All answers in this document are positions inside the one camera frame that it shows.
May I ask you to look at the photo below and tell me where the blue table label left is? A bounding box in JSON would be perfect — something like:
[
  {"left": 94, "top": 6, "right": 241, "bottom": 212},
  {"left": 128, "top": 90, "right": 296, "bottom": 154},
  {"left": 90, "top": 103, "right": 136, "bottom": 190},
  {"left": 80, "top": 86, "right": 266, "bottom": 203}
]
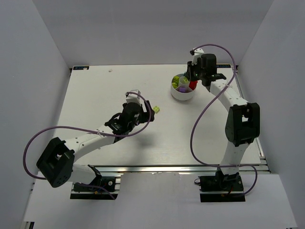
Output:
[{"left": 72, "top": 66, "right": 89, "bottom": 71}]

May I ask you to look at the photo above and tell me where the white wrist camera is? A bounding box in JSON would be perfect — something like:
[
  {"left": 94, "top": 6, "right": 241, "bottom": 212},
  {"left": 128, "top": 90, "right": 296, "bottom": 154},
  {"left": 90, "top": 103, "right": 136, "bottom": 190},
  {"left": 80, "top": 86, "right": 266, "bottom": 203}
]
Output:
[
  {"left": 190, "top": 48, "right": 204, "bottom": 65},
  {"left": 125, "top": 89, "right": 141, "bottom": 105}
]

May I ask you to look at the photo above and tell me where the white round divided container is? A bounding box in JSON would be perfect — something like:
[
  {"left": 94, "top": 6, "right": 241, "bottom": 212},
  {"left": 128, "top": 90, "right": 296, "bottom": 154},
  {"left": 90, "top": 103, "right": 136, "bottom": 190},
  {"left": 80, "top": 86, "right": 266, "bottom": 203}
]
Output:
[{"left": 171, "top": 73, "right": 196, "bottom": 101}]

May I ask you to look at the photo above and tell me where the red lego brick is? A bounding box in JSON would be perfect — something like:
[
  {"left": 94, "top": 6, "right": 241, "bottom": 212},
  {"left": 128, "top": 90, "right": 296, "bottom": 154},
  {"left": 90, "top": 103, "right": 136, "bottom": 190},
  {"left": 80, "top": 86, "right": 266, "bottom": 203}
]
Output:
[{"left": 189, "top": 81, "right": 198, "bottom": 91}]

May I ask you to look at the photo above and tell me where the lime curved lego brick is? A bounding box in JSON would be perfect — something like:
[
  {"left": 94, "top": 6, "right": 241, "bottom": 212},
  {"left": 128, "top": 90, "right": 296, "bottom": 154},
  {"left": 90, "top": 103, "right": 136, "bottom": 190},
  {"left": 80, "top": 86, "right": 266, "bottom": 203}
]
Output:
[{"left": 172, "top": 75, "right": 180, "bottom": 84}]

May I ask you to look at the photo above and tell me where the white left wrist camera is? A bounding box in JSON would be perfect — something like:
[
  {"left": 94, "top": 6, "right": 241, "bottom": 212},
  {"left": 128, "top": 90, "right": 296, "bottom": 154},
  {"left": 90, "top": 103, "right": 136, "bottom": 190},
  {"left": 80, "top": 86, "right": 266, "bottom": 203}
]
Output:
[{"left": 125, "top": 89, "right": 141, "bottom": 105}]

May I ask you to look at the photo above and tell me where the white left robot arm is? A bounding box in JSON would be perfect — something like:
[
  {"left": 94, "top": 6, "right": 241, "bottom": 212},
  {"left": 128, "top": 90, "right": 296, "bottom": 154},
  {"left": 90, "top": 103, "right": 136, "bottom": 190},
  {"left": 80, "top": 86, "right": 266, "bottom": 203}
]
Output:
[{"left": 36, "top": 101, "right": 154, "bottom": 188}]

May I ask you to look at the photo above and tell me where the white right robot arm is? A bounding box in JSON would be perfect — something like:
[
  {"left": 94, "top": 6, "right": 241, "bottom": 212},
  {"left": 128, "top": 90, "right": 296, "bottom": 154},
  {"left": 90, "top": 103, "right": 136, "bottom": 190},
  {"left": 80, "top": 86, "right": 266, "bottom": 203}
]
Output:
[{"left": 185, "top": 49, "right": 260, "bottom": 180}]

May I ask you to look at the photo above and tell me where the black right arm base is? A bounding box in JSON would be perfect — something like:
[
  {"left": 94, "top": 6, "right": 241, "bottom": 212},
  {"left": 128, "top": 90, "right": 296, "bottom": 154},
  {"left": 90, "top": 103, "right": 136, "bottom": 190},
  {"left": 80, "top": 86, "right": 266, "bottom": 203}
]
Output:
[{"left": 194, "top": 175, "right": 245, "bottom": 203}]

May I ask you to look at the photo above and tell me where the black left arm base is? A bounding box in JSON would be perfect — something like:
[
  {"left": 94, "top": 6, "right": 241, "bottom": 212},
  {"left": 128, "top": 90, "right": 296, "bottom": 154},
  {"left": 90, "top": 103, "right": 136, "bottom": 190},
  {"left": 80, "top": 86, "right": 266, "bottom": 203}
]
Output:
[{"left": 69, "top": 165, "right": 118, "bottom": 200}]

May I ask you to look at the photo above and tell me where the light green lego small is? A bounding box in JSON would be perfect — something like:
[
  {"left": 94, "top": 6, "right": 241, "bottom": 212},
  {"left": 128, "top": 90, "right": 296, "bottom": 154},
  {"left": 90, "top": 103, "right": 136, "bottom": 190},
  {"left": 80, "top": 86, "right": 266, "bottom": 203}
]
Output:
[{"left": 153, "top": 106, "right": 160, "bottom": 113}]

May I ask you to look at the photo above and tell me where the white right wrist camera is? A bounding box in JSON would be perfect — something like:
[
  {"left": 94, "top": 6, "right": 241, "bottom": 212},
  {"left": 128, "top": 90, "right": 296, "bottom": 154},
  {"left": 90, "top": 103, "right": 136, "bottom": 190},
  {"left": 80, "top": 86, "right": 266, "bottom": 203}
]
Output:
[{"left": 190, "top": 48, "right": 204, "bottom": 65}]

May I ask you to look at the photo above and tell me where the purple butterfly lego brick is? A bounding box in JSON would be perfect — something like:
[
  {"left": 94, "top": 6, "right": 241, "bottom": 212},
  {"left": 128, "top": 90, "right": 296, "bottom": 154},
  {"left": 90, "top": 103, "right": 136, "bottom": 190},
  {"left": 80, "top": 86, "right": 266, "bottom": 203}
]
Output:
[{"left": 179, "top": 87, "right": 187, "bottom": 93}]

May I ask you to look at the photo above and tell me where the blue table label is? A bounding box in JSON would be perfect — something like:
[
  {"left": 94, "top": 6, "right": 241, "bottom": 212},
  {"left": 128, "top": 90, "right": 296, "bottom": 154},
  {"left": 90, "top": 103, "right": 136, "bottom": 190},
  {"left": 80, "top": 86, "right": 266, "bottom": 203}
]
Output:
[
  {"left": 72, "top": 66, "right": 89, "bottom": 71},
  {"left": 216, "top": 64, "right": 231, "bottom": 68}
]

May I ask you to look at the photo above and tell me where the lime small lego brick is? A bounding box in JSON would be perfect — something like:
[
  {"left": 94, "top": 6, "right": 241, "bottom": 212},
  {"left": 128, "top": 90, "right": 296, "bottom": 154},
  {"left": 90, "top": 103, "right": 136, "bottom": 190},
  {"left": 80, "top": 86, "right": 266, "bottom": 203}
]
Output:
[{"left": 172, "top": 83, "right": 178, "bottom": 89}]

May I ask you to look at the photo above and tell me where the blue table label right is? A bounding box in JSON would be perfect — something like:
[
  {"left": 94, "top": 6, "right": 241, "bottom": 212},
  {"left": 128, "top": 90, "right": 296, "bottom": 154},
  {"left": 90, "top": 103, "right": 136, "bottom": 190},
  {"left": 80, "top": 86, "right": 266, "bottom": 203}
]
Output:
[{"left": 216, "top": 64, "right": 231, "bottom": 68}]

